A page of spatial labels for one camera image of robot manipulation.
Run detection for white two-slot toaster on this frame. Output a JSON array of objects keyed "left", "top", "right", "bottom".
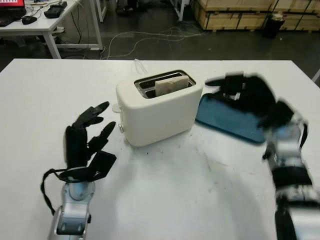
[{"left": 115, "top": 69, "right": 204, "bottom": 148}]

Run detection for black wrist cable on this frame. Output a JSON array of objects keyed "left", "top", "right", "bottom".
[
  {"left": 297, "top": 119, "right": 310, "bottom": 151},
  {"left": 40, "top": 168, "right": 76, "bottom": 216}
]

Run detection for dark chair edge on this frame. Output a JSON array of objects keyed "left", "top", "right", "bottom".
[{"left": 312, "top": 68, "right": 320, "bottom": 88}]

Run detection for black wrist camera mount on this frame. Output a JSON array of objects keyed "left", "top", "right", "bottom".
[
  {"left": 58, "top": 151, "right": 118, "bottom": 183},
  {"left": 258, "top": 99, "right": 295, "bottom": 131}
]

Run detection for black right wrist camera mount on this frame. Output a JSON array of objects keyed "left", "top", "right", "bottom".
[{"left": 258, "top": 99, "right": 295, "bottom": 131}]

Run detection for black trash bin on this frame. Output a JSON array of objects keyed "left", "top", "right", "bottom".
[{"left": 262, "top": 13, "right": 286, "bottom": 40}]

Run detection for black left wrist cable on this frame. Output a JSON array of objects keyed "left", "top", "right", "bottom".
[{"left": 40, "top": 168, "right": 76, "bottom": 216}]

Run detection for blue plastic tray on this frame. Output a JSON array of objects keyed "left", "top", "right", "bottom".
[{"left": 194, "top": 93, "right": 267, "bottom": 145}]

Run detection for person legs dark shoes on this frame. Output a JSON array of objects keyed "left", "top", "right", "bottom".
[{"left": 115, "top": 0, "right": 138, "bottom": 16}]

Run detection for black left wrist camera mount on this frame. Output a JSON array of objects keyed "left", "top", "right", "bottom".
[{"left": 58, "top": 151, "right": 118, "bottom": 183}]

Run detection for plywood crate stack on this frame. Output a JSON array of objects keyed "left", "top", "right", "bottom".
[{"left": 193, "top": 0, "right": 320, "bottom": 33}]

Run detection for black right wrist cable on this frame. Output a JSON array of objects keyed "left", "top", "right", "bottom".
[{"left": 297, "top": 119, "right": 310, "bottom": 151}]

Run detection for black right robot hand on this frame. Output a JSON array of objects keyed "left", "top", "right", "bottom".
[{"left": 204, "top": 71, "right": 277, "bottom": 121}]

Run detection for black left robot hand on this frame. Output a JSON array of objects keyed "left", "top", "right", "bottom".
[{"left": 64, "top": 101, "right": 117, "bottom": 170}]

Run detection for black laptop red screen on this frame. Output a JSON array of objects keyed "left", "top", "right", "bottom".
[{"left": 0, "top": 0, "right": 27, "bottom": 28}]

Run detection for black computer mouse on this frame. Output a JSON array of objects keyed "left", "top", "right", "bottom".
[{"left": 21, "top": 15, "right": 38, "bottom": 25}]

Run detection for white bread slice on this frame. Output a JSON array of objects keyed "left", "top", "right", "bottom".
[{"left": 154, "top": 76, "right": 190, "bottom": 97}]

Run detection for white cable on floor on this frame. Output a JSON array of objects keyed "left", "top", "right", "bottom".
[{"left": 101, "top": 26, "right": 208, "bottom": 61}]

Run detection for white table leg frame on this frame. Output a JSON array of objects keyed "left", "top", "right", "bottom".
[
  {"left": 169, "top": 0, "right": 187, "bottom": 22},
  {"left": 96, "top": 0, "right": 108, "bottom": 23}
]

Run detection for white toaster power cord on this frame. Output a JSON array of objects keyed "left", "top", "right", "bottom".
[{"left": 133, "top": 58, "right": 151, "bottom": 76}]

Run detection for white office desk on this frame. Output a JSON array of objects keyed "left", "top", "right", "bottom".
[{"left": 0, "top": 0, "right": 104, "bottom": 60}]

